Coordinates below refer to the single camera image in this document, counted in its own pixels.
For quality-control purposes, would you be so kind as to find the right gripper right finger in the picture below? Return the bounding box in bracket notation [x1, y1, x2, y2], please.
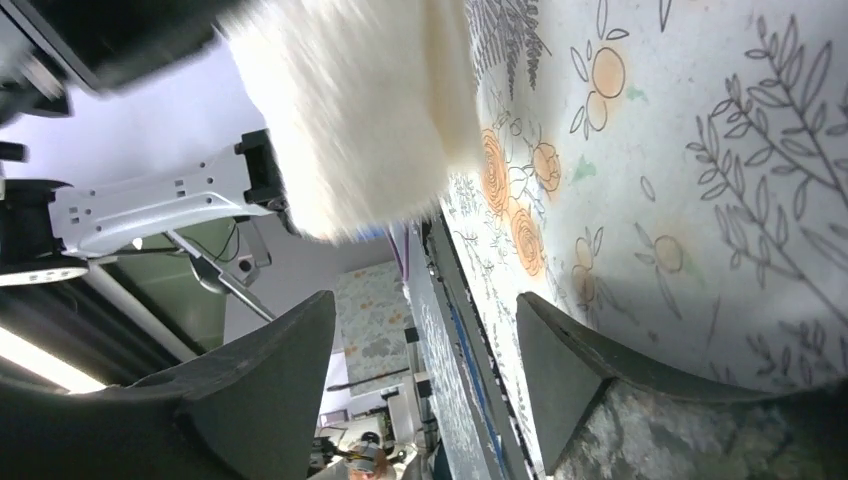
[516, 292, 847, 479]

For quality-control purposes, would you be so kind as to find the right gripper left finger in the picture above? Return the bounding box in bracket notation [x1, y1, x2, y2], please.
[1, 290, 336, 479]

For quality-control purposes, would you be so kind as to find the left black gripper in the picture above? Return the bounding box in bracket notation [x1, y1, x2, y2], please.
[1, 0, 241, 123]

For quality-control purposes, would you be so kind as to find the cream towel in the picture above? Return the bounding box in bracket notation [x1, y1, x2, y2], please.
[219, 1, 484, 243]

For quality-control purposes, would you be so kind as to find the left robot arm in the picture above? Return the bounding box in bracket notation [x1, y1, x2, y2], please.
[1, 1, 286, 286]

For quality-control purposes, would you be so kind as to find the floral table mat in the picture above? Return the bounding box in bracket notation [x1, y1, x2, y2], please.
[445, 1, 847, 478]

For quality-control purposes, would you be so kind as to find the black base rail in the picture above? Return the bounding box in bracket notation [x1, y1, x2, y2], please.
[406, 214, 536, 479]

